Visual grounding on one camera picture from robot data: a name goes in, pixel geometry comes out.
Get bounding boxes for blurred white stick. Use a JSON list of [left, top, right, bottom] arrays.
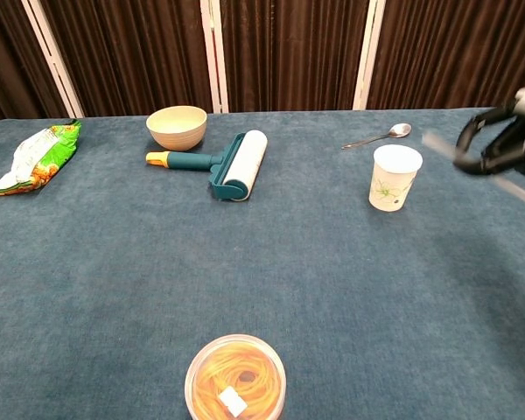
[[422, 132, 525, 214]]

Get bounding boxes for white screen frame post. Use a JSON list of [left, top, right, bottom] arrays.
[[199, 0, 229, 115], [352, 0, 387, 111], [20, 0, 86, 119]]

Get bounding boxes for clear round container orange bands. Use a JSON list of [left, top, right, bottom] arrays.
[[184, 333, 288, 420]]

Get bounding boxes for green snack bag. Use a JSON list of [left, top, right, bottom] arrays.
[[0, 119, 82, 198]]

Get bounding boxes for metal spoon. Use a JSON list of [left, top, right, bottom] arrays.
[[341, 122, 413, 151]]

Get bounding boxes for teal lint roller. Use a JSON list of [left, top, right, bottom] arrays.
[[145, 129, 269, 203]]

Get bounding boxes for beige bowl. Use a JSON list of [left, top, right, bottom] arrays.
[[145, 105, 209, 152]]

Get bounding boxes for white paper cup green flower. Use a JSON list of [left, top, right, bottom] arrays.
[[367, 143, 424, 213]]

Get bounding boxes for dark brown curtain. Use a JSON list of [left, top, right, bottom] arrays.
[[0, 0, 525, 127]]

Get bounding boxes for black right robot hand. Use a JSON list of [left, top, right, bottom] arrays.
[[452, 86, 525, 177]]

